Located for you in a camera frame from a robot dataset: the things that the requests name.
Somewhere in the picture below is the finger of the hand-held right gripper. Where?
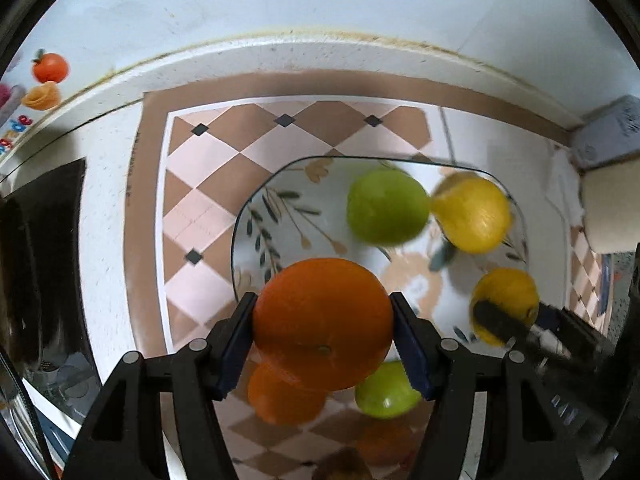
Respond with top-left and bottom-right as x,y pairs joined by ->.
473,299 -> 542,347
537,302 -> 617,367

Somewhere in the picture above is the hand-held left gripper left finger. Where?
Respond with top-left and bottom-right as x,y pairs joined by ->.
62,292 -> 258,480

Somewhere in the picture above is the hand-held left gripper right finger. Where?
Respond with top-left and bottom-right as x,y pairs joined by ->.
389,292 -> 587,480

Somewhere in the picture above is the small yellow lemon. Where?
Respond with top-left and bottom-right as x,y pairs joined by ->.
470,267 -> 541,347

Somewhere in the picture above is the large orange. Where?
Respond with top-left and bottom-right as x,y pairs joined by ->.
252,258 -> 395,392

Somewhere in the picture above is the floral glass plate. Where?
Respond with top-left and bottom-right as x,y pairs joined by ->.
231,156 -> 532,361

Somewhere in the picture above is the green apple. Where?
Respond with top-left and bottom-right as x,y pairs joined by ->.
355,360 -> 437,420
347,169 -> 431,247

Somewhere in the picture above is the small orange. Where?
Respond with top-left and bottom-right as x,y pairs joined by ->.
247,360 -> 329,426
357,417 -> 427,467

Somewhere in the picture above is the cream container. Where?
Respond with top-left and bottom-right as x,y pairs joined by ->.
579,162 -> 640,256

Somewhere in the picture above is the brown kiwi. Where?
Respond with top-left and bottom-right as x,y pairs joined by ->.
312,448 -> 374,480

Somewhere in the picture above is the brown pink checkered mat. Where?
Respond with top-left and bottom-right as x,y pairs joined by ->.
123,71 -> 609,480

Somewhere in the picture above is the grey box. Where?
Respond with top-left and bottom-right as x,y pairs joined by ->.
571,95 -> 640,170

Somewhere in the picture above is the black appliance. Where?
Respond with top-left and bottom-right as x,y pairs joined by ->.
0,157 -> 103,413

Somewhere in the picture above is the fruit wall sticker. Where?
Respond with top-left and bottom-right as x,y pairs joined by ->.
0,48 -> 71,157

